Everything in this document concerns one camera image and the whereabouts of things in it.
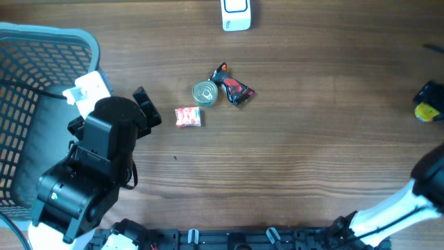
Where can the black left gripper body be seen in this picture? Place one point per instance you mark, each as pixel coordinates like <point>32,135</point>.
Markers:
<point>143,128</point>

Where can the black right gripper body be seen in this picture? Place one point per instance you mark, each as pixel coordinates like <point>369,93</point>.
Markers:
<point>436,98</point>

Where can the yellow lidded small jar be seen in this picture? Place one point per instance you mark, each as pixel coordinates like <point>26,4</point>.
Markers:
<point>426,113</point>

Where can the red snack packet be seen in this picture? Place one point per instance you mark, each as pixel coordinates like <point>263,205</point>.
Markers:
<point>188,116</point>

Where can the round metal tin can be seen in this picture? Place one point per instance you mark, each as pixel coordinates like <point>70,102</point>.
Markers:
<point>205,93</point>

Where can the black and clear foil pouch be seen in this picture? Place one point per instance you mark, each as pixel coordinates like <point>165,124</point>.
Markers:
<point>236,92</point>

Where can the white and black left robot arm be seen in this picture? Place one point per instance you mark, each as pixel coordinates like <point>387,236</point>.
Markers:
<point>75,194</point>

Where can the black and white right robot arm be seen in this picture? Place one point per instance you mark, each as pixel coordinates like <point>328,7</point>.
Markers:
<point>419,200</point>

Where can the white barcode scanner box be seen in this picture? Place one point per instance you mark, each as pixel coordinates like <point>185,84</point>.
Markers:
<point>236,15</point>

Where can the grey plastic mesh basket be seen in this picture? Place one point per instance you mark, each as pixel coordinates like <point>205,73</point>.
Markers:
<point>37,64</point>

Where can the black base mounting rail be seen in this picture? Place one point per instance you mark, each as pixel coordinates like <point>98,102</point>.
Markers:
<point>129,235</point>

